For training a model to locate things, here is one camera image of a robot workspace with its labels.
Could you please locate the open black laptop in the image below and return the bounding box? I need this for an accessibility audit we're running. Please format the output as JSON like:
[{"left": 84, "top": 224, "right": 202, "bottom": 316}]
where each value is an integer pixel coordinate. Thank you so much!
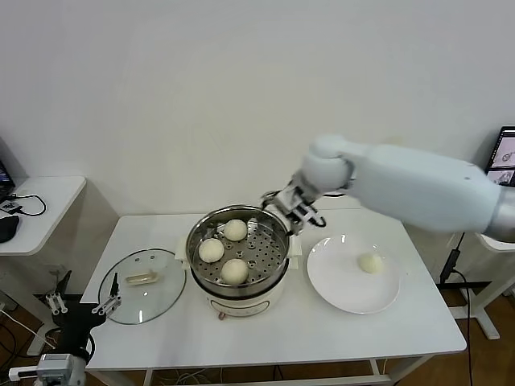
[{"left": 0, "top": 136, "right": 16, "bottom": 202}]

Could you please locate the open grey laptop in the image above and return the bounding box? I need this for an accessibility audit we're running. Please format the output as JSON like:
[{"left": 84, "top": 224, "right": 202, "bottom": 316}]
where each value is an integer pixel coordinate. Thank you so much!
[{"left": 485, "top": 125, "right": 515, "bottom": 186}]

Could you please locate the cream electric cooker base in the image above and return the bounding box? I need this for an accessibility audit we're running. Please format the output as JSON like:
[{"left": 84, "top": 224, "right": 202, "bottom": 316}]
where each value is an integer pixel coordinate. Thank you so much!
[{"left": 174, "top": 232, "right": 303, "bottom": 322}]

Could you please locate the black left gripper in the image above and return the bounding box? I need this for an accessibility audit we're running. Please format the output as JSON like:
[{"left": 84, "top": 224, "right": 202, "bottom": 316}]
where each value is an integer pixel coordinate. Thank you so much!
[{"left": 45, "top": 270, "right": 122, "bottom": 355}]

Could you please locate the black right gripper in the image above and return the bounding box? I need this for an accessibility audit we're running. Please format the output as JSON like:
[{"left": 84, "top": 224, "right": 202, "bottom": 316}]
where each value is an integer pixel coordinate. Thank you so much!
[{"left": 260, "top": 176, "right": 323, "bottom": 237}]

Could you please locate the black computer mouse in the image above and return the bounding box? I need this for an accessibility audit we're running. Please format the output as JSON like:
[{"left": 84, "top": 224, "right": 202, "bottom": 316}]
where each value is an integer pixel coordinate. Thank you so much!
[{"left": 0, "top": 215, "right": 20, "bottom": 244}]

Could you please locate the white floor cable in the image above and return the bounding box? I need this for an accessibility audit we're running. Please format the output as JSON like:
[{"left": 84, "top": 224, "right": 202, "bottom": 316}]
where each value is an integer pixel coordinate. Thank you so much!
[{"left": 0, "top": 307, "right": 53, "bottom": 351}]

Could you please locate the white side table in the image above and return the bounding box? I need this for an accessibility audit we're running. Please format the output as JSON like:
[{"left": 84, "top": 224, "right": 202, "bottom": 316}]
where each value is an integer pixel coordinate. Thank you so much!
[
  {"left": 0, "top": 175, "right": 87, "bottom": 357},
  {"left": 442, "top": 232, "right": 515, "bottom": 343}
]

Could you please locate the round glass pot lid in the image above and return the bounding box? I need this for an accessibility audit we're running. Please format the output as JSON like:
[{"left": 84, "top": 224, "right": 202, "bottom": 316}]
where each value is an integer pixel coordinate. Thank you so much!
[{"left": 97, "top": 248, "right": 187, "bottom": 326}]

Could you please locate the black cable with inline adapter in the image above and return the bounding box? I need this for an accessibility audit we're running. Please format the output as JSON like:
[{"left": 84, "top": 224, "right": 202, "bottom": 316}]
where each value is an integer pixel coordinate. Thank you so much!
[{"left": 439, "top": 232, "right": 476, "bottom": 386}]

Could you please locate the white cable bundle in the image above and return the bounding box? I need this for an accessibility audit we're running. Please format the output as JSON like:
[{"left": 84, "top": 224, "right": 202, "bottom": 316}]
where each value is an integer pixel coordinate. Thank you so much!
[{"left": 154, "top": 369, "right": 226, "bottom": 386}]

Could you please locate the perforated steel steamer basket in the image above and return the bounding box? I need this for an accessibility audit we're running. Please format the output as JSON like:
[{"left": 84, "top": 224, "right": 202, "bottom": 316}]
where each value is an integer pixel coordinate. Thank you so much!
[{"left": 185, "top": 205, "right": 290, "bottom": 297}]

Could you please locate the white rectangular table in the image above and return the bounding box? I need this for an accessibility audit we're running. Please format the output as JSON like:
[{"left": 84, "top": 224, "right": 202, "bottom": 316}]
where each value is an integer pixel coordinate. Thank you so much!
[{"left": 52, "top": 207, "right": 468, "bottom": 386}]

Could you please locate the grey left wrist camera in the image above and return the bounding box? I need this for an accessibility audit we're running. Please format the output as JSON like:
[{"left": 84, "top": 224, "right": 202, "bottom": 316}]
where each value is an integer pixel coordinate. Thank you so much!
[{"left": 8, "top": 352, "right": 76, "bottom": 386}]

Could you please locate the white steamed baozi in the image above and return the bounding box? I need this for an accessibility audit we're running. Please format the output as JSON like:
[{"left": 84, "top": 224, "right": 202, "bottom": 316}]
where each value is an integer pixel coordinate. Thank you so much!
[
  {"left": 223, "top": 219, "right": 249, "bottom": 242},
  {"left": 220, "top": 258, "right": 249, "bottom": 285},
  {"left": 198, "top": 238, "right": 225, "bottom": 264},
  {"left": 357, "top": 253, "right": 384, "bottom": 275}
]

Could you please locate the black cable with square adapter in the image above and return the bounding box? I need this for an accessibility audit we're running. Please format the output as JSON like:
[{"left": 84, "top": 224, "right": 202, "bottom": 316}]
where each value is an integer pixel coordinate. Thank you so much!
[{"left": 1, "top": 194, "right": 47, "bottom": 218}]

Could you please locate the black floor bar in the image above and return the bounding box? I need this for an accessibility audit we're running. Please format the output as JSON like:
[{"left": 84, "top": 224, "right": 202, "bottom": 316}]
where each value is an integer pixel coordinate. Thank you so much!
[{"left": 436, "top": 281, "right": 492, "bottom": 289}]

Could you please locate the round white plate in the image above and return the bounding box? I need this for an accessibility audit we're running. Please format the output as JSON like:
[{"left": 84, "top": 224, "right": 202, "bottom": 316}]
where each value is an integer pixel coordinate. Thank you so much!
[{"left": 306, "top": 235, "right": 401, "bottom": 315}]

